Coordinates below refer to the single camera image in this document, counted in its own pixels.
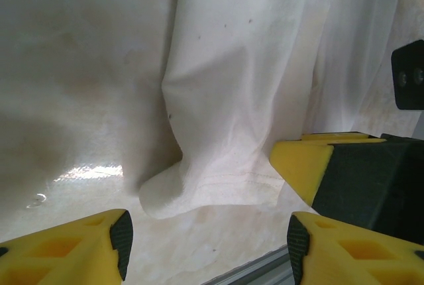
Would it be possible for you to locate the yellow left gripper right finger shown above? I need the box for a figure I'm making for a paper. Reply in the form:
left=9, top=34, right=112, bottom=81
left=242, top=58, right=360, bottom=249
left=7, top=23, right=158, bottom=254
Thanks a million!
left=286, top=211, right=424, bottom=285

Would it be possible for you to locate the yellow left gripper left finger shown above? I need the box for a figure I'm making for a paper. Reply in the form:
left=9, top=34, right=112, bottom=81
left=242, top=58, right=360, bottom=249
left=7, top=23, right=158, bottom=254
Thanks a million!
left=0, top=208, right=133, bottom=285

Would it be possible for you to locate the white t-shirt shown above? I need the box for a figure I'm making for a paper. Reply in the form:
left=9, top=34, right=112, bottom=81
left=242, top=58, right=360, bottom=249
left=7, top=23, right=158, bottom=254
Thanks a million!
left=138, top=0, right=418, bottom=220

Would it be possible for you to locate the aluminium mounting rail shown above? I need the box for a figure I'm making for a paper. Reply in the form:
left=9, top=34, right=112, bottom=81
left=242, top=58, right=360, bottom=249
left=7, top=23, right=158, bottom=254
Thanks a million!
left=205, top=244, right=294, bottom=285

